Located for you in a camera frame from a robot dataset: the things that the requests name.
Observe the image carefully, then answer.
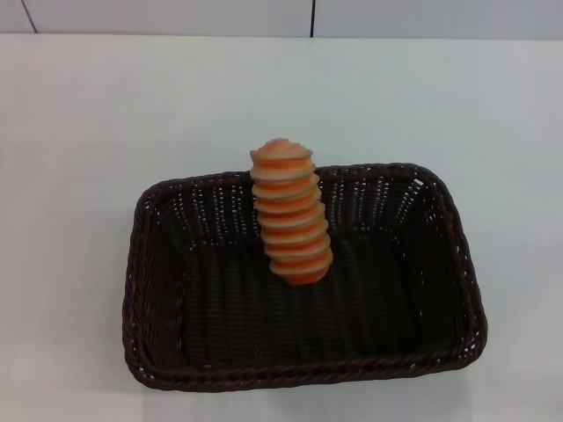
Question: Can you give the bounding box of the orange striped spiral bread roll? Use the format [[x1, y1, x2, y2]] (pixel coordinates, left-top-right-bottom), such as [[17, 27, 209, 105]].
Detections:
[[249, 137, 333, 287]]

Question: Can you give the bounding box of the black woven wicker basket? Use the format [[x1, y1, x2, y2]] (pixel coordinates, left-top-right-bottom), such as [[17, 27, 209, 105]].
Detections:
[[121, 162, 489, 394]]

